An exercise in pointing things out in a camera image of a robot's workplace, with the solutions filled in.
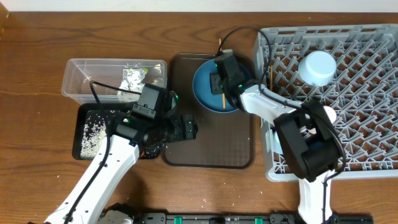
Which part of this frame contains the dark blue plate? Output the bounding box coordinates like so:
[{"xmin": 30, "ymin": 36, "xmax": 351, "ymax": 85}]
[{"xmin": 192, "ymin": 59, "xmax": 252, "ymax": 113}]

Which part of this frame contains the black plastic tray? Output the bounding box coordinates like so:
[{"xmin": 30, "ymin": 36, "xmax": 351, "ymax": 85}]
[{"xmin": 72, "ymin": 103, "xmax": 165, "ymax": 160}]

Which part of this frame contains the spilled white rice pile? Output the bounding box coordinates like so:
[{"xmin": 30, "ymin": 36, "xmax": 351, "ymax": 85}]
[{"xmin": 80, "ymin": 111, "xmax": 159, "ymax": 159}]

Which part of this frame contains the light blue rice bowl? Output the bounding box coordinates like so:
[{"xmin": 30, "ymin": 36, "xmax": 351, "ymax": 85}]
[{"xmin": 298, "ymin": 50, "xmax": 337, "ymax": 86}]

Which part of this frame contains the pink cup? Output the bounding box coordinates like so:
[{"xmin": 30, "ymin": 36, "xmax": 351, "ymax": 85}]
[{"xmin": 308, "ymin": 106, "xmax": 337, "ymax": 134}]

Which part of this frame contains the clear plastic bin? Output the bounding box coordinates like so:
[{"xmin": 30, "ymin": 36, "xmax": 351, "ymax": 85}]
[{"xmin": 61, "ymin": 58, "xmax": 168, "ymax": 105}]

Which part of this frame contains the green snack wrapper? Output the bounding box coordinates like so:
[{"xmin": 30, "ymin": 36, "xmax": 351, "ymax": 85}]
[{"xmin": 118, "ymin": 68, "xmax": 148, "ymax": 103}]

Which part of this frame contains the brown serving tray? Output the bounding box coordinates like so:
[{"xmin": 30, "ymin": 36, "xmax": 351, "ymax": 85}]
[{"xmin": 162, "ymin": 53, "xmax": 254, "ymax": 169}]

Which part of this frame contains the wooden chopstick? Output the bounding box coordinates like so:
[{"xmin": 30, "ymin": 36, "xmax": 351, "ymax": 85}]
[
  {"xmin": 269, "ymin": 65, "xmax": 273, "ymax": 91},
  {"xmin": 219, "ymin": 38, "xmax": 226, "ymax": 110}
]

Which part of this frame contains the light blue cup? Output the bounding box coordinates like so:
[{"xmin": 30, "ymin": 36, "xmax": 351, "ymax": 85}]
[{"xmin": 273, "ymin": 131, "xmax": 283, "ymax": 155}]

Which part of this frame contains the grey dishwasher rack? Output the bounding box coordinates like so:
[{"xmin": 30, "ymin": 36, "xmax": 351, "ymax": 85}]
[{"xmin": 253, "ymin": 24, "xmax": 397, "ymax": 180}]

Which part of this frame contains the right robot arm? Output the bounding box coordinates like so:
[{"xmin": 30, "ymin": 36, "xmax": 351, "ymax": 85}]
[{"xmin": 215, "ymin": 50, "xmax": 344, "ymax": 223}]

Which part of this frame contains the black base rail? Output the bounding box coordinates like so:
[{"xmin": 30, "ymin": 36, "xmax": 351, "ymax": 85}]
[{"xmin": 99, "ymin": 203, "xmax": 374, "ymax": 224}]

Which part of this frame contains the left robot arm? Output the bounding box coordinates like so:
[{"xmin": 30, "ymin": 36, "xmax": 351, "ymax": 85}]
[{"xmin": 45, "ymin": 84, "xmax": 198, "ymax": 223}]

